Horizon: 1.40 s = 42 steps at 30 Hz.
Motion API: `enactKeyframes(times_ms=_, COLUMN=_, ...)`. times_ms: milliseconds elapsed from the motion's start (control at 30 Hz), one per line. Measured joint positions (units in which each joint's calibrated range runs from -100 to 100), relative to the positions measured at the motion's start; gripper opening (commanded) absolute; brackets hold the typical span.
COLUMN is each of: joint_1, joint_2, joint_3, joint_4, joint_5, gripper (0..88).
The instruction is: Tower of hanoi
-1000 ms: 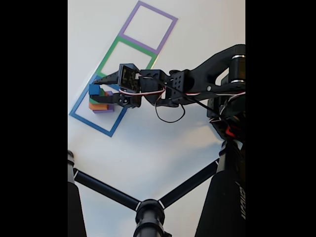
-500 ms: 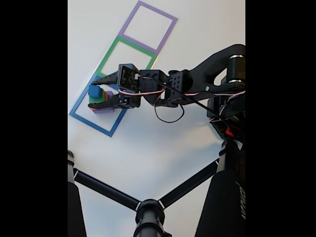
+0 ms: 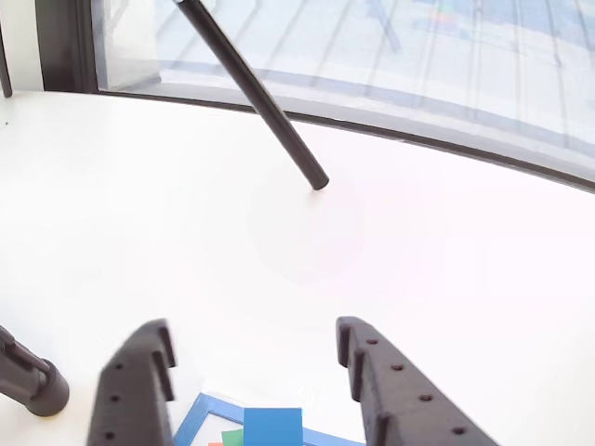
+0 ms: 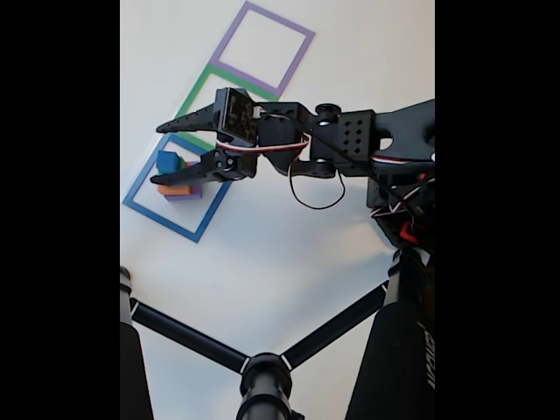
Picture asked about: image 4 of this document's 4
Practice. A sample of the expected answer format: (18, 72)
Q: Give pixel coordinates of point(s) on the green square block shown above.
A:
(181, 163)

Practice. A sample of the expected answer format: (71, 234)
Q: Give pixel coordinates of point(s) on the purple square block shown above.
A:
(194, 195)

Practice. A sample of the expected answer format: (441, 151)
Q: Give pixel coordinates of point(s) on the orange square block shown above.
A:
(172, 190)

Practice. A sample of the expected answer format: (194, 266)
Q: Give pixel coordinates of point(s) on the small blue cube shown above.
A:
(166, 161)

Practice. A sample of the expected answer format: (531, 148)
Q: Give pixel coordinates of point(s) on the green square frame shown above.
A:
(194, 94)

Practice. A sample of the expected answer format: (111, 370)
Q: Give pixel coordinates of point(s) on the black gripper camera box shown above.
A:
(236, 116)

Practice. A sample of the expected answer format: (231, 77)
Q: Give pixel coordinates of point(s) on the blue square frame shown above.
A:
(175, 223)

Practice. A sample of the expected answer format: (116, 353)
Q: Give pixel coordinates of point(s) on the purple square frame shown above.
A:
(302, 48)

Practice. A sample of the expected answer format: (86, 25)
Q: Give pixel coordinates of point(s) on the black camera tripod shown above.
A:
(394, 350)

